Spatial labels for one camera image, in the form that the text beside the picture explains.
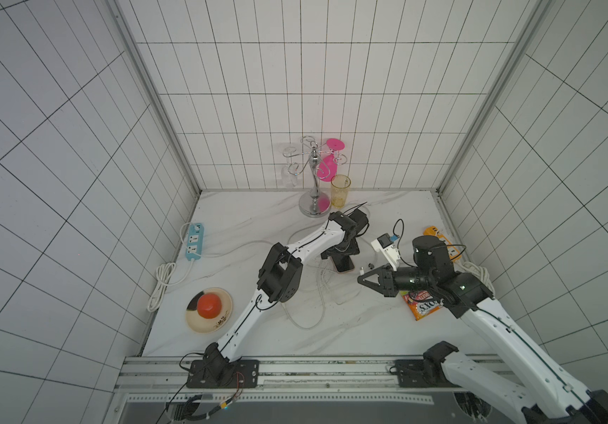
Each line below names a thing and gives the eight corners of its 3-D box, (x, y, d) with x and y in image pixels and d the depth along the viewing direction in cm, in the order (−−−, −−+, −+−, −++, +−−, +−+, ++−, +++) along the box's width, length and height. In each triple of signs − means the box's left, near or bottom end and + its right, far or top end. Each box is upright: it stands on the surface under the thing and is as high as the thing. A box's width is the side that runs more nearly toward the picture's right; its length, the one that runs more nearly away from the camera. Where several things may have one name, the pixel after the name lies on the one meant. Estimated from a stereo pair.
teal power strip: (188, 260, 99) (185, 257, 96) (190, 227, 109) (188, 223, 107) (203, 257, 99) (201, 254, 97) (204, 225, 109) (202, 221, 107)
